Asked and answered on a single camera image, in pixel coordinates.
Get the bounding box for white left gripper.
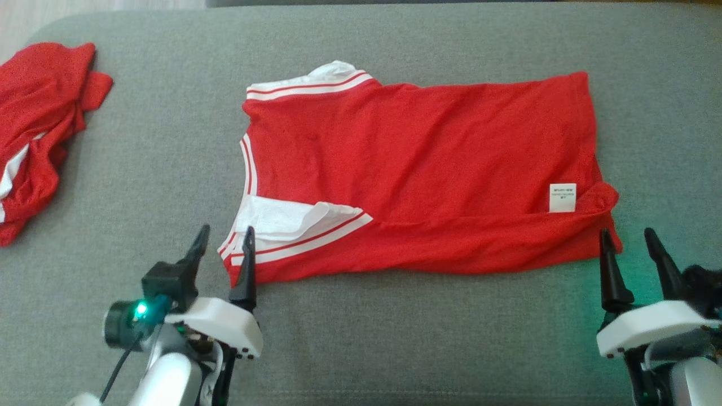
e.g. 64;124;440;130
164;224;264;360

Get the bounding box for grey fabric sofa seat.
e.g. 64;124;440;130
0;3;722;406

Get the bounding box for red shorts with white stripes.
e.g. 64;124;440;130
0;42;114;248

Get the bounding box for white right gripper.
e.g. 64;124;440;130
596;227;722;359

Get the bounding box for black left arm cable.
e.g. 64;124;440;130
99;294;171;404

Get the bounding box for red shirt with white trim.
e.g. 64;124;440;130
217;60;624;288

